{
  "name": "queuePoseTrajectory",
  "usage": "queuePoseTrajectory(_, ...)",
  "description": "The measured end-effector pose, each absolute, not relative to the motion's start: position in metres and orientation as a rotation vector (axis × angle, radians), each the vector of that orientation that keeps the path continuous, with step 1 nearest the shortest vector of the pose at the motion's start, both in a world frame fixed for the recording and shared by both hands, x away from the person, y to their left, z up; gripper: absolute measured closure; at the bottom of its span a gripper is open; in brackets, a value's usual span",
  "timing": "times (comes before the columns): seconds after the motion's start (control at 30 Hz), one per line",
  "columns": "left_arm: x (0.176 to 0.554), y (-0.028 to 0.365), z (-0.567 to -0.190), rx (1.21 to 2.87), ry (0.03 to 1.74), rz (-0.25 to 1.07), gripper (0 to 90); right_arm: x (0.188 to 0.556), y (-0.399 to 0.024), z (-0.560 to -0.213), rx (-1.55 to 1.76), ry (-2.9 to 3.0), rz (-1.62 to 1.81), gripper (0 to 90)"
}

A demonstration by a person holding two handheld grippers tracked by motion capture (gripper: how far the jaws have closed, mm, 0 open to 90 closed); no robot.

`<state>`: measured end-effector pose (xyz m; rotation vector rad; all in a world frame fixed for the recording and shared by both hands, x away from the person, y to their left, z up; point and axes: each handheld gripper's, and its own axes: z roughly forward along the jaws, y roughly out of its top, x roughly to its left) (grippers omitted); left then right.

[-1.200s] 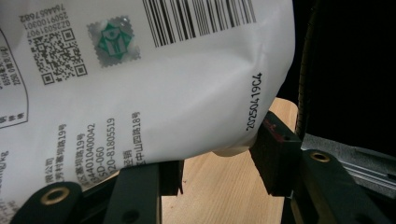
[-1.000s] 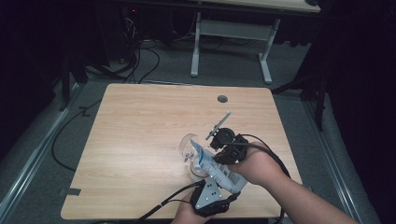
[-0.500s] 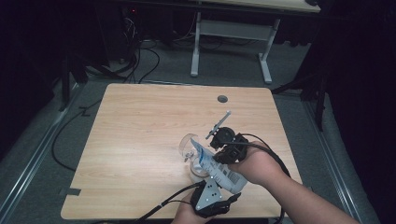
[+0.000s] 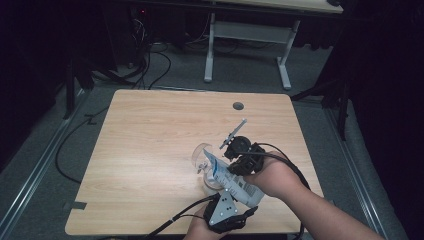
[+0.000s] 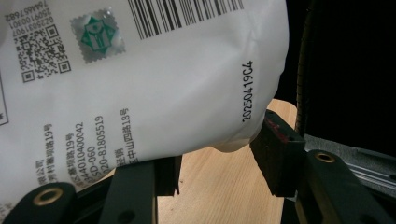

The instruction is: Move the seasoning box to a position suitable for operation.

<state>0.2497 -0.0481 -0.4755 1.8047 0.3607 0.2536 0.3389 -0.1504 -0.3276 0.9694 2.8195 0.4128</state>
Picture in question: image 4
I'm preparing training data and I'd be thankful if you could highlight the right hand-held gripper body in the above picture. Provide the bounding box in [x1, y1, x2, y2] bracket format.
[219, 118, 267, 177]

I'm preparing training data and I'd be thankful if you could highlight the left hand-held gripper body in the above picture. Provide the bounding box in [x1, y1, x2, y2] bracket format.
[203, 190, 249, 234]

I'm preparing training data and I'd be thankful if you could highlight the white blue plastic bag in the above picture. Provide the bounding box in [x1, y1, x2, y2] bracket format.
[202, 148, 266, 207]

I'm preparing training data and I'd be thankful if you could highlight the clear glass jar hinged lid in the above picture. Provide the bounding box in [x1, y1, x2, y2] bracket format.
[190, 142, 231, 194]

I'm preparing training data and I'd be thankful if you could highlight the person's left hand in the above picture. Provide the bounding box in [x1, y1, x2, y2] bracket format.
[183, 208, 231, 240]

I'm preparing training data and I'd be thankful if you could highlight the person's right hand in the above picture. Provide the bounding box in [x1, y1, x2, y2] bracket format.
[244, 152, 303, 198]

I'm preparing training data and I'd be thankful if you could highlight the black metal stand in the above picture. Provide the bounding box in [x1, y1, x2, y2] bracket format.
[62, 56, 96, 121]
[291, 66, 354, 141]

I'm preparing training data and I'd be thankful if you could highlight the grey tape strip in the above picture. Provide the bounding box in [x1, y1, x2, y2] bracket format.
[63, 200, 88, 211]

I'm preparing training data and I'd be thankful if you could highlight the dark computer tower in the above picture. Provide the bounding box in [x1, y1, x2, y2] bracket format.
[103, 6, 151, 68]

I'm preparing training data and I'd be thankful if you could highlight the left hand-held gripper black cable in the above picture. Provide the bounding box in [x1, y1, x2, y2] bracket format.
[143, 194, 218, 240]

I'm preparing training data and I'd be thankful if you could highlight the hand-held gripper black cable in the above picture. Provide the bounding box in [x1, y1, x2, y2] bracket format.
[233, 142, 313, 240]
[143, 194, 218, 240]

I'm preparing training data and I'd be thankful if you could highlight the right hand-held gripper black cable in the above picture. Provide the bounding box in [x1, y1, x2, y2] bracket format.
[233, 142, 313, 240]

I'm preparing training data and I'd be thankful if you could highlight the metal floor rail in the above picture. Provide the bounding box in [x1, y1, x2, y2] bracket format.
[0, 88, 91, 240]
[324, 106, 389, 240]

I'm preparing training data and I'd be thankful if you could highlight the curved black floor cable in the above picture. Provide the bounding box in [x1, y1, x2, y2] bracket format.
[148, 49, 173, 90]

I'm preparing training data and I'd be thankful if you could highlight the white metal frame desk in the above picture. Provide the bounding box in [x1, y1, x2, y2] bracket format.
[203, 0, 344, 91]

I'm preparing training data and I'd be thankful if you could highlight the long black floor cable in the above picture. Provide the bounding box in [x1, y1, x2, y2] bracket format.
[54, 105, 111, 185]

